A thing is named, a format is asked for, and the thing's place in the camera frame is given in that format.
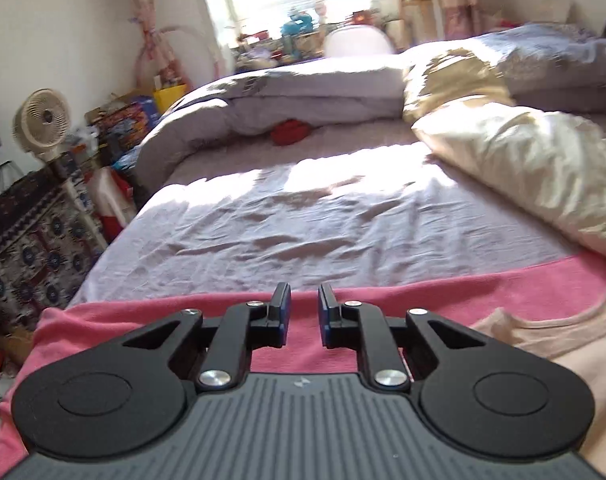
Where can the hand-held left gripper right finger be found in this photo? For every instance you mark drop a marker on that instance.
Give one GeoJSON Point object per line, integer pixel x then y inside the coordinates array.
{"type": "Point", "coordinates": [324, 312]}

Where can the red and white bag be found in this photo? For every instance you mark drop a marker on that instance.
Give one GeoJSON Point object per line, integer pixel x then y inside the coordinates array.
{"type": "Point", "coordinates": [113, 200]}

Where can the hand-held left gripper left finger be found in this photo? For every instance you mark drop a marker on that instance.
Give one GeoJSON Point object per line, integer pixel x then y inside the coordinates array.
{"type": "Point", "coordinates": [284, 310]}

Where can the bed with lavender sheet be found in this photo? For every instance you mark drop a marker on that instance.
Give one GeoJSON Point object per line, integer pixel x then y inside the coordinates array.
{"type": "Point", "coordinates": [308, 220]}

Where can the colourful printed box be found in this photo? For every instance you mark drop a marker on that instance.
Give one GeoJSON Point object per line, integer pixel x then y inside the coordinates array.
{"type": "Point", "coordinates": [125, 125]}

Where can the dark patterned woven cloth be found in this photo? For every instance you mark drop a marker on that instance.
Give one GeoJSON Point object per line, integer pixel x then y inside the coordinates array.
{"type": "Point", "coordinates": [28, 240]}

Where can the pink terry blanket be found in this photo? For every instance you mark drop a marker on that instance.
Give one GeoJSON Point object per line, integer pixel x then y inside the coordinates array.
{"type": "Point", "coordinates": [303, 355]}

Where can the red cloth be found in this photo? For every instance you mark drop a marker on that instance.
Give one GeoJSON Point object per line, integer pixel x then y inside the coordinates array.
{"type": "Point", "coordinates": [290, 132]}

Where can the pink hula hoop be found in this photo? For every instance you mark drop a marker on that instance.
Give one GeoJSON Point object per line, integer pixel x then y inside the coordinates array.
{"type": "Point", "coordinates": [183, 40]}

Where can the grey pillow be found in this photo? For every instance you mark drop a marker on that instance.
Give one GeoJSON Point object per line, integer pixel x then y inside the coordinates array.
{"type": "Point", "coordinates": [558, 60]}

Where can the blue toy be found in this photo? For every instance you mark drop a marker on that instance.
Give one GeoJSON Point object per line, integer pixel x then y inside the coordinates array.
{"type": "Point", "coordinates": [298, 22]}

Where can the beige desk fan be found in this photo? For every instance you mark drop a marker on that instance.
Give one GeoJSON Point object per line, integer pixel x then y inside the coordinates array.
{"type": "Point", "coordinates": [40, 122]}

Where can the cream shirt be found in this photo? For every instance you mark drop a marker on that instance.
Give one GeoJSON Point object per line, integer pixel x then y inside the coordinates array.
{"type": "Point", "coordinates": [553, 335]}

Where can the white chair back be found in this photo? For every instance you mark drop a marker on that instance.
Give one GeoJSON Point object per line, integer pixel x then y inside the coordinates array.
{"type": "Point", "coordinates": [358, 42]}

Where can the grey duvet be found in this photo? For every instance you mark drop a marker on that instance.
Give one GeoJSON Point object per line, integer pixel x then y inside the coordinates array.
{"type": "Point", "coordinates": [283, 95]}

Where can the yellow box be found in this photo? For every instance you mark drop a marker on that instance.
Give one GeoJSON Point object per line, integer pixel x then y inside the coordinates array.
{"type": "Point", "coordinates": [169, 96]}

